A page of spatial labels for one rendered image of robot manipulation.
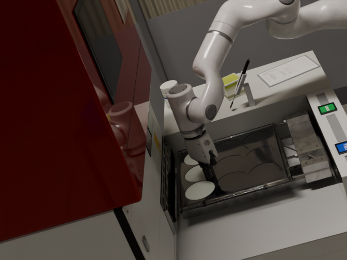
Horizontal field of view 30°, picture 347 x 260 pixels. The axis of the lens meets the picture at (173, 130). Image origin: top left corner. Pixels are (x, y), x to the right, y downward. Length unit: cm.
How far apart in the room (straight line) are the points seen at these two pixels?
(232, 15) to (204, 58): 17
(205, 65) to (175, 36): 197
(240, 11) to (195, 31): 185
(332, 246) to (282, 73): 84
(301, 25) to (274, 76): 38
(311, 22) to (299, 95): 30
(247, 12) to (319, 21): 23
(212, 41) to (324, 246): 71
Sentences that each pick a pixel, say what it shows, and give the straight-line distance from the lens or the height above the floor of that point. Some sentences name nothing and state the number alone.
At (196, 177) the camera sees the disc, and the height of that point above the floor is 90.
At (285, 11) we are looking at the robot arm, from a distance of 207.
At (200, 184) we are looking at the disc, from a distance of 213.
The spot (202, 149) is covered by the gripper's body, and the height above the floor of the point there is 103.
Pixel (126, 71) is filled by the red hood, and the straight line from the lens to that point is 181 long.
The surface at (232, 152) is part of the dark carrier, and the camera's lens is 224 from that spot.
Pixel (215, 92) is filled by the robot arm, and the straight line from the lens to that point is 196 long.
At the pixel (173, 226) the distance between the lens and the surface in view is 203.
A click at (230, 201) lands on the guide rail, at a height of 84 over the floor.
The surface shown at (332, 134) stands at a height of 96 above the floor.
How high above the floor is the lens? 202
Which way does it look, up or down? 26 degrees down
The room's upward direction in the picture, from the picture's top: 21 degrees counter-clockwise
